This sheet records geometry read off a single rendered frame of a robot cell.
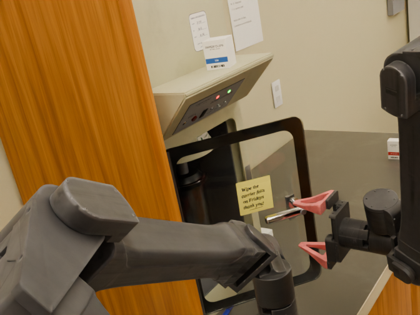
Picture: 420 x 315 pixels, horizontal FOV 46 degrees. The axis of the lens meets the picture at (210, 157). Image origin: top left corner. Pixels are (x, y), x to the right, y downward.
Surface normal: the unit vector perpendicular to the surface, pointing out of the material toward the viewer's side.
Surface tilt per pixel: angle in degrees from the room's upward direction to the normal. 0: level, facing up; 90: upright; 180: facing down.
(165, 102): 90
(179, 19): 90
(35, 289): 54
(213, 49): 90
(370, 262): 0
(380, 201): 15
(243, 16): 90
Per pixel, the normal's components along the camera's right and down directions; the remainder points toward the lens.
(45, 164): -0.58, 0.38
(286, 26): 0.79, 0.07
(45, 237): 0.69, -0.70
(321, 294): -0.18, -0.92
